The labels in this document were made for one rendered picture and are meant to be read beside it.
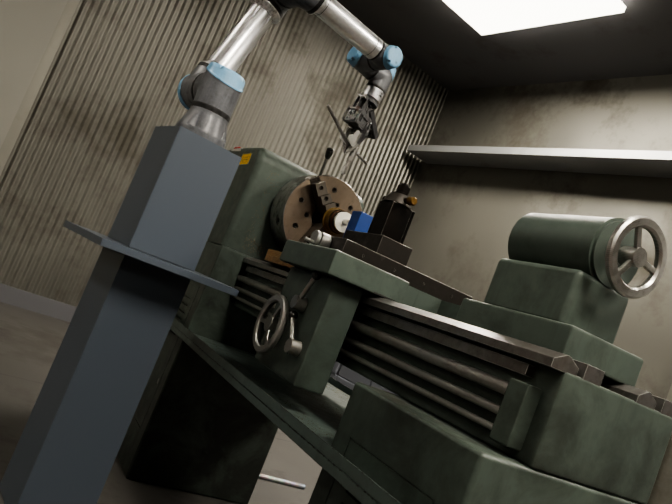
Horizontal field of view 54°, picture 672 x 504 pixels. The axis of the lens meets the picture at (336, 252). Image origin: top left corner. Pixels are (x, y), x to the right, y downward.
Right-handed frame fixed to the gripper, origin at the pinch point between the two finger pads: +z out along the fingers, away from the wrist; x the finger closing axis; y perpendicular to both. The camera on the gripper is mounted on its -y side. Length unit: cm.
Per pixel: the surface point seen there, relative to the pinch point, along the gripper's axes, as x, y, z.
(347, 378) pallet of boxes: -105, -241, 78
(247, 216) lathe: -19.0, 9.6, 37.3
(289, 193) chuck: -4.0, 11.8, 24.8
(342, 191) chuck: 4.5, -2.7, 14.1
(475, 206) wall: -117, -324, -104
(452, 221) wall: -135, -331, -87
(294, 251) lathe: 41, 48, 48
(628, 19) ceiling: -11, -202, -215
